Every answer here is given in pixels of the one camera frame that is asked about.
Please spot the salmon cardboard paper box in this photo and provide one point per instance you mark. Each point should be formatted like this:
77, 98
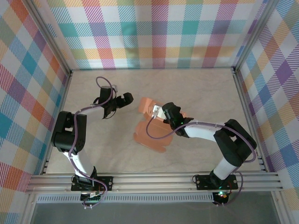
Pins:
154, 145

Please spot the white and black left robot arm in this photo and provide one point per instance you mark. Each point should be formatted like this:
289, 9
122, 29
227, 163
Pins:
67, 140

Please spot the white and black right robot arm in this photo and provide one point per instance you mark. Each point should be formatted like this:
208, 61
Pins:
236, 149

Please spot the aluminium frame side rail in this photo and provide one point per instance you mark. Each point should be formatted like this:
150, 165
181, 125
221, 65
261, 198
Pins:
64, 93
241, 93

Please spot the aluminium frame cross rail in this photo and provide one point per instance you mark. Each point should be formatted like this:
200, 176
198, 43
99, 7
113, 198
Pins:
151, 183

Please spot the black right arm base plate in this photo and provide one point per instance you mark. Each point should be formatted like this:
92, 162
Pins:
203, 182

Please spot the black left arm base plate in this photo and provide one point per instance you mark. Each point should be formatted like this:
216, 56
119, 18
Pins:
106, 182

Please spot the aluminium frame corner post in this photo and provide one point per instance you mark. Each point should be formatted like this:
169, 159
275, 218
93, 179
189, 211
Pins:
50, 39
255, 35

